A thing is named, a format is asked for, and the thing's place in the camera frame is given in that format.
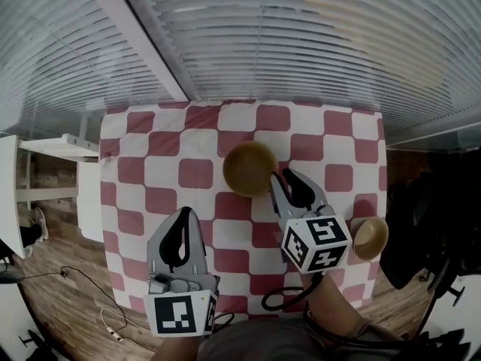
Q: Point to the white power strip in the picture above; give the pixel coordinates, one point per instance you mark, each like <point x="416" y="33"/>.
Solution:
<point x="114" y="334"/>

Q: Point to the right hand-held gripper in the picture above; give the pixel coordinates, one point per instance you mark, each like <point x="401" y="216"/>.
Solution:
<point x="315" y="243"/>

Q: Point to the white chair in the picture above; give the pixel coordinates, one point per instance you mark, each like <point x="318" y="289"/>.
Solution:
<point x="88" y="201"/>

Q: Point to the person's right forearm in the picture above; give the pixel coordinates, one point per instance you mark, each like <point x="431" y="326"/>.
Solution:
<point x="334" y="303"/>

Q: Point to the red white checked tablecloth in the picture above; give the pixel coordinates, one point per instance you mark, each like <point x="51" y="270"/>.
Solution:
<point x="161" y="201"/>

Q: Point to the person's grey shirt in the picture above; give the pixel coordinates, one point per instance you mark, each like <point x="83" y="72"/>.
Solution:
<point x="263" y="340"/>

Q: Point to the person's left forearm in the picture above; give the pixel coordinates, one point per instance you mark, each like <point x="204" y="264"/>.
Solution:
<point x="176" y="350"/>

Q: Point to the black office chair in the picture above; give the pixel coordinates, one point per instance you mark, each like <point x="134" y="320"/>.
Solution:
<point x="413" y="231"/>

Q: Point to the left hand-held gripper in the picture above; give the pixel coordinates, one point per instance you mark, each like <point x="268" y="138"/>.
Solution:
<point x="176" y="314"/>

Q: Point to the white desk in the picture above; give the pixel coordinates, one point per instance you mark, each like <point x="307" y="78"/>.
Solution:
<point x="9" y="194"/>

